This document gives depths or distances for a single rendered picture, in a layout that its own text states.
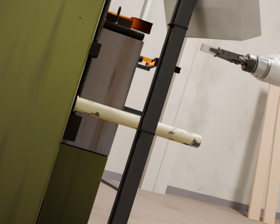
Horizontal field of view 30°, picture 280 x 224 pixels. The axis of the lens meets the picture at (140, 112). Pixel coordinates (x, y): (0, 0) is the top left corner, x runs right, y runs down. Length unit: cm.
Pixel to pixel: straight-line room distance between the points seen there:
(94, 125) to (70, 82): 34
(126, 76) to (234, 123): 418
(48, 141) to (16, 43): 31
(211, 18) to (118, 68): 51
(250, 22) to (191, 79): 391
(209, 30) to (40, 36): 51
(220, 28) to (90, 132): 66
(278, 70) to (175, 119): 318
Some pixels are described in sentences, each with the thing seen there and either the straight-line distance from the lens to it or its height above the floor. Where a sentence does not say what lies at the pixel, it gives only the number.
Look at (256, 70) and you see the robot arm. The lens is 221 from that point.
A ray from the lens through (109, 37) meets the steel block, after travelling 193.
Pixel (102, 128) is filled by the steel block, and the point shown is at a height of 56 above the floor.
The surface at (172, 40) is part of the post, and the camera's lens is 152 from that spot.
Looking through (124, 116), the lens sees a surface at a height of 63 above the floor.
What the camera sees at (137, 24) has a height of 99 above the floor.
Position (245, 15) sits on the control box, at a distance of 147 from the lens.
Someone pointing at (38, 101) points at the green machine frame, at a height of 59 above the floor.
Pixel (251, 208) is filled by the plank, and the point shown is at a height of 11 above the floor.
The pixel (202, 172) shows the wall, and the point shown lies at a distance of 588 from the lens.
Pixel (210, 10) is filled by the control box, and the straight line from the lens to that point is 154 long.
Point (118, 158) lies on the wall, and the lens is 528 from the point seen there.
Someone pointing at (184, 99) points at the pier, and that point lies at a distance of 536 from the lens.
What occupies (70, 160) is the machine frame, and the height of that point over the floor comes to 42.
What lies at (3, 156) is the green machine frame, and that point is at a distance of 163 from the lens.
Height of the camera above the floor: 62
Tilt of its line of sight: 1 degrees up
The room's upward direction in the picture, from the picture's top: 17 degrees clockwise
